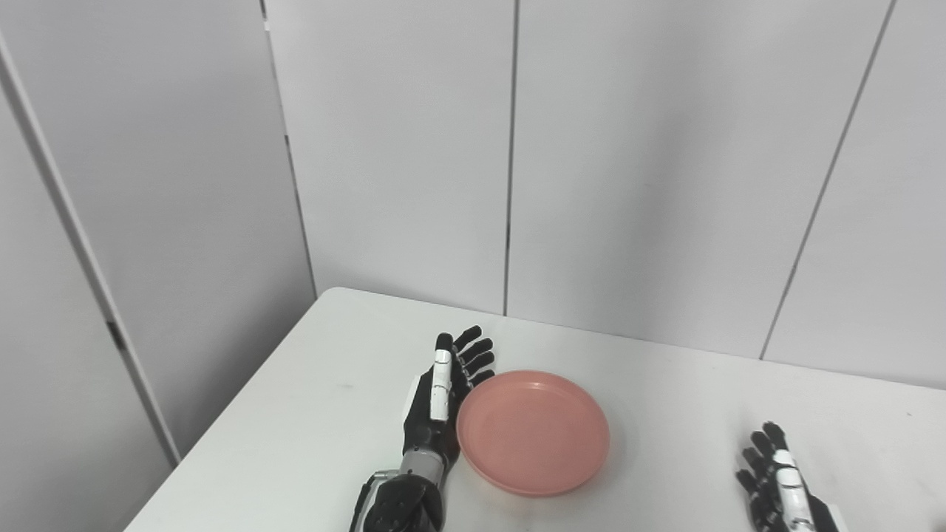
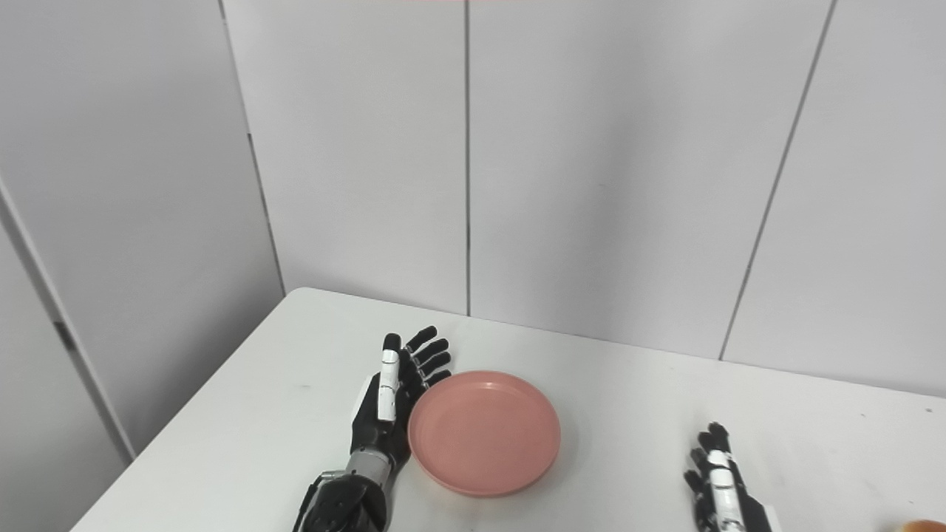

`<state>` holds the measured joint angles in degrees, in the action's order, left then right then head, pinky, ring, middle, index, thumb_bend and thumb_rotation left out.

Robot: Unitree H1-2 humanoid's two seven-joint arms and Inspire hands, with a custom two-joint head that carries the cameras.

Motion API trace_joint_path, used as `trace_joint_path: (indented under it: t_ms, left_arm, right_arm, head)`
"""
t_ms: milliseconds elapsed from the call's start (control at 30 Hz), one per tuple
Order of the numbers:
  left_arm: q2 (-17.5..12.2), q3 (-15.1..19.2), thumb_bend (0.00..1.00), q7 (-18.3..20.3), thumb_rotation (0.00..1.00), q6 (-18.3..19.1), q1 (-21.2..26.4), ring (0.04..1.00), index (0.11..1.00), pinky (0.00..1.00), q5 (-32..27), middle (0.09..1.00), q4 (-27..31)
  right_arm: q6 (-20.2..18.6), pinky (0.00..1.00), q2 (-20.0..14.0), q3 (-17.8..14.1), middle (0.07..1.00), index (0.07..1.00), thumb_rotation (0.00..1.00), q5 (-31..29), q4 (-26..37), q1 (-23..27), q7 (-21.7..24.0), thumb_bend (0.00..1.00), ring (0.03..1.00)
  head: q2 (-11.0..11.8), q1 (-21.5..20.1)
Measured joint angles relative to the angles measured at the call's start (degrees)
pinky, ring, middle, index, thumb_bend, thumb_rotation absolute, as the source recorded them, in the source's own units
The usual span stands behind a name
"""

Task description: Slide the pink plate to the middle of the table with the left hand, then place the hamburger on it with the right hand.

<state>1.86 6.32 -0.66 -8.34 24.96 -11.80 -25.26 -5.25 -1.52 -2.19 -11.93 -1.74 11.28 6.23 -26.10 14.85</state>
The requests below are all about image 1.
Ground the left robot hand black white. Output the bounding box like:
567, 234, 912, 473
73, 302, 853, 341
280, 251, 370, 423
402, 326, 496, 474

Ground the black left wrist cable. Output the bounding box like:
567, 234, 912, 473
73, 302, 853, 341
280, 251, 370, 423
349, 473, 387, 532

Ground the pink round plate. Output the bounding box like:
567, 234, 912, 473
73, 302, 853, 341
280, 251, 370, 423
456, 370, 610, 497

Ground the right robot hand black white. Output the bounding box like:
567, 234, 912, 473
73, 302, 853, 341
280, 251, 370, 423
735, 422, 849, 532

